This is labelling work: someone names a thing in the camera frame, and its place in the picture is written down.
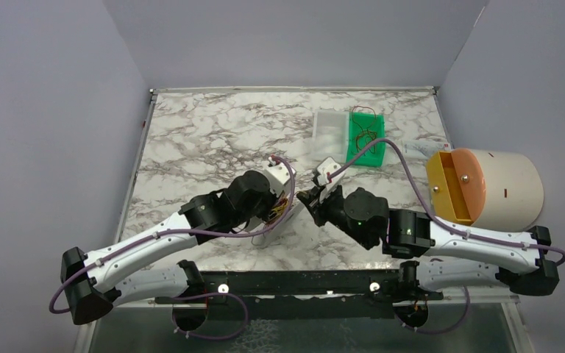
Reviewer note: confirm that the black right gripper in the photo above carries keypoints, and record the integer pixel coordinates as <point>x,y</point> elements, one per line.
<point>318,204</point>

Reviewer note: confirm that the white perforated filament spool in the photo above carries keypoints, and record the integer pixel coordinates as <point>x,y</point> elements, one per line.
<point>266,239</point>

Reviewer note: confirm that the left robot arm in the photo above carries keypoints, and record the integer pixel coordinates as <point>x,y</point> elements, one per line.
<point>95,282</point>

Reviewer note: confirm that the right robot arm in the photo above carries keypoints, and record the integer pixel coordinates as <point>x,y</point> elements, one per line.
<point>436,254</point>

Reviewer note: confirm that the white translucent plastic bin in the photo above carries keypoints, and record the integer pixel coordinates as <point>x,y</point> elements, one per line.
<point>330,135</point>

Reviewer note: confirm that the green plastic bin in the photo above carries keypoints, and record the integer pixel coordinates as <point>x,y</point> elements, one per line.
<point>363,129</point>

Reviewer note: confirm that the white paper label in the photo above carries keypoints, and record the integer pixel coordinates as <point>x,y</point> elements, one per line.
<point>423,150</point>

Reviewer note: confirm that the white and orange cylinder container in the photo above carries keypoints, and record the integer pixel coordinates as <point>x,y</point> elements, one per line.
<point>494,190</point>

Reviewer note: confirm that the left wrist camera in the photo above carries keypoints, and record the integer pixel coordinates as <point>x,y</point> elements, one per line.
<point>279,177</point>

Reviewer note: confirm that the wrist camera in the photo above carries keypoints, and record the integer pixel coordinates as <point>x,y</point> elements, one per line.
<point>323,177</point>
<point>279,177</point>

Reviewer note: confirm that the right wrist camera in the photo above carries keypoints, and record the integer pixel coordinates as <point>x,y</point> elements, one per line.
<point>323,177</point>

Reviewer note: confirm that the black mounting rail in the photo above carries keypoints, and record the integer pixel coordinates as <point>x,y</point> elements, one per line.
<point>289,295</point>

